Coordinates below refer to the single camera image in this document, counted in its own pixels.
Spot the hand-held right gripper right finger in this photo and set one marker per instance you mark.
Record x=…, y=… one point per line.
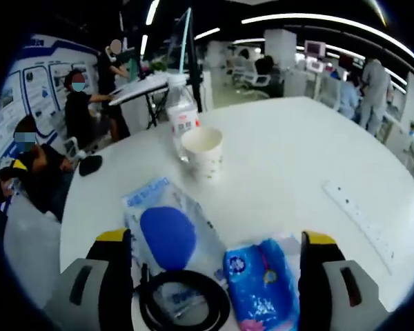
x=317, y=282

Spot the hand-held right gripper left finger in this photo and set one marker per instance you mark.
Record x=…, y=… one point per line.
x=114, y=276

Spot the blue tissue pack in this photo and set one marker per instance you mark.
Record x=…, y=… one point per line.
x=262, y=289

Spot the wet wipes pack blue lid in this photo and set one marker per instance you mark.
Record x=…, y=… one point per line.
x=169, y=234

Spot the white paper cup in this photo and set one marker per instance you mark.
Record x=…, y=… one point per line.
x=204, y=157

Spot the clear plastic water bottle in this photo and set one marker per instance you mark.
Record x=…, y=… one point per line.
x=181, y=113

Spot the white power strip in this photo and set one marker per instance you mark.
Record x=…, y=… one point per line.
x=360, y=227

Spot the black oval object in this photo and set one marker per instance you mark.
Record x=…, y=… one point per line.
x=89, y=165

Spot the white round table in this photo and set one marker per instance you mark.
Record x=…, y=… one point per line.
x=279, y=155

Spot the white side desk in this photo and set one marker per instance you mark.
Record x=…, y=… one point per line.
x=141, y=88

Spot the green desk plant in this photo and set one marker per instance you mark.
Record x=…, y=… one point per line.
x=157, y=65

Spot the short ceiling light strip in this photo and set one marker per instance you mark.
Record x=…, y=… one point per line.
x=143, y=43

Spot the black monitor stand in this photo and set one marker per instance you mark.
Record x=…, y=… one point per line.
x=195, y=69

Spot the large desktop monitor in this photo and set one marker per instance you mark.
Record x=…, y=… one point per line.
x=180, y=38

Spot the white office chair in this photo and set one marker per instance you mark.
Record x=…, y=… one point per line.
x=245, y=70

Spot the small pink-screen monitor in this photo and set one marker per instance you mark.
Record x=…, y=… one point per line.
x=314, y=47

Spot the long ceiling light strip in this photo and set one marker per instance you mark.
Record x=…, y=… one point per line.
x=331, y=21

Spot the blue white wall poster board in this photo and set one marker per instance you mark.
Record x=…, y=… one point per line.
x=31, y=89

